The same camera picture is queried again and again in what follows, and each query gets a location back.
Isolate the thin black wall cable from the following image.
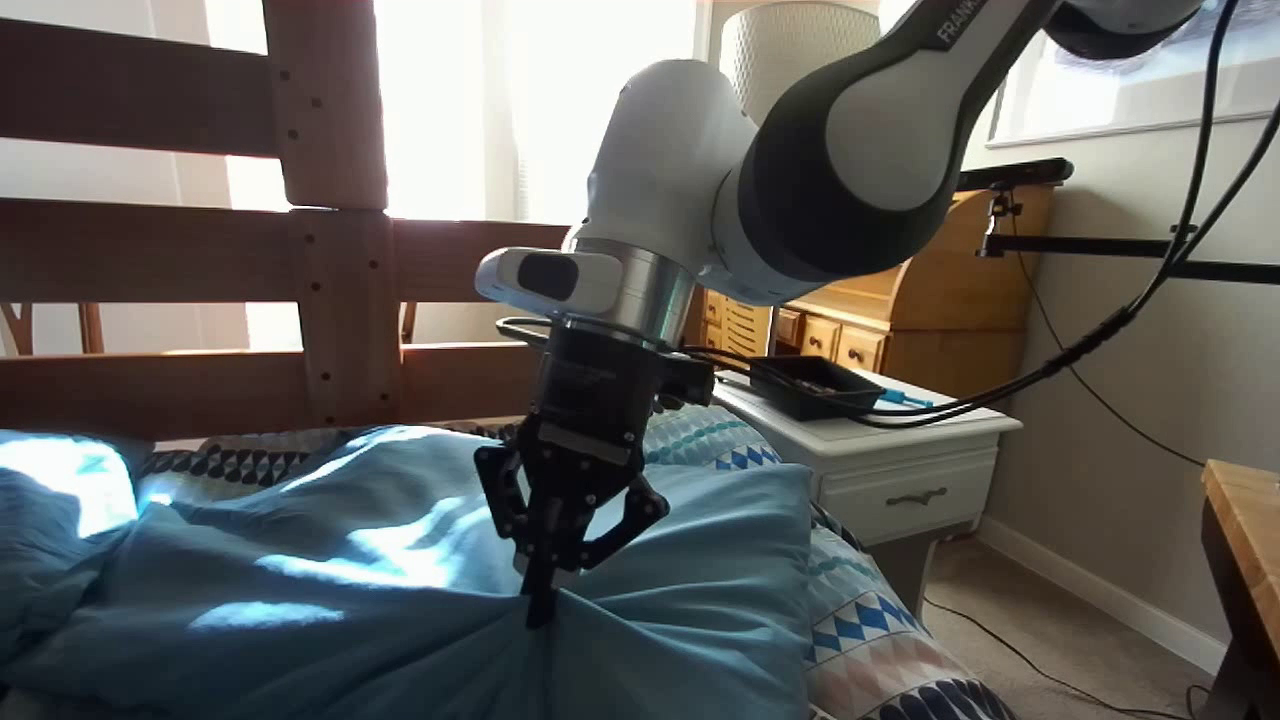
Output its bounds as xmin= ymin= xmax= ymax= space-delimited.
xmin=1026 ymin=286 xmax=1211 ymax=472

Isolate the blue pillow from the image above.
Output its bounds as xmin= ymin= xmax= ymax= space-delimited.
xmin=0 ymin=431 xmax=144 ymax=658

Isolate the white textured lamp shade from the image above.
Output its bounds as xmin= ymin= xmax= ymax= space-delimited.
xmin=716 ymin=0 xmax=891 ymax=123

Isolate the light blue bed sheet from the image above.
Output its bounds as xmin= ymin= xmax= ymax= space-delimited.
xmin=0 ymin=420 xmax=819 ymax=720

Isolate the black camera stand bar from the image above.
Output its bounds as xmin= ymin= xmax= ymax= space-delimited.
xmin=979 ymin=183 xmax=1280 ymax=288

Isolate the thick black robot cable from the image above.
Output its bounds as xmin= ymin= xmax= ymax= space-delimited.
xmin=854 ymin=0 xmax=1280 ymax=431

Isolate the wooden bunk bed frame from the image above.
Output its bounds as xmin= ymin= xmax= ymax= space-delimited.
xmin=0 ymin=0 xmax=574 ymax=436

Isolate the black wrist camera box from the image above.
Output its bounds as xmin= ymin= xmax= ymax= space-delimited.
xmin=653 ymin=352 xmax=721 ymax=413

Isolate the framed wall picture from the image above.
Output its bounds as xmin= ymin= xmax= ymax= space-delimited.
xmin=985 ymin=0 xmax=1280 ymax=151

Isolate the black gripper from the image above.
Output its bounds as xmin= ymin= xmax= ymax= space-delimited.
xmin=474 ymin=319 xmax=671 ymax=632

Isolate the white nightstand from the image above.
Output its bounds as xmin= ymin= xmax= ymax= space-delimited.
xmin=713 ymin=371 xmax=1029 ymax=616

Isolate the black flat tray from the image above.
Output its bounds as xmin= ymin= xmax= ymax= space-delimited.
xmin=743 ymin=352 xmax=890 ymax=426

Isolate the blue patterned bedspread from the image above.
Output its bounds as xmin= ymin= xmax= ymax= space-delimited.
xmin=135 ymin=396 xmax=1026 ymax=720

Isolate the black stereo camera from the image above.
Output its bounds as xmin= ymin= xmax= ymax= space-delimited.
xmin=957 ymin=158 xmax=1076 ymax=192

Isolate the wooden side table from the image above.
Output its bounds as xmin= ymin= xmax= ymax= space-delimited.
xmin=1198 ymin=458 xmax=1280 ymax=720

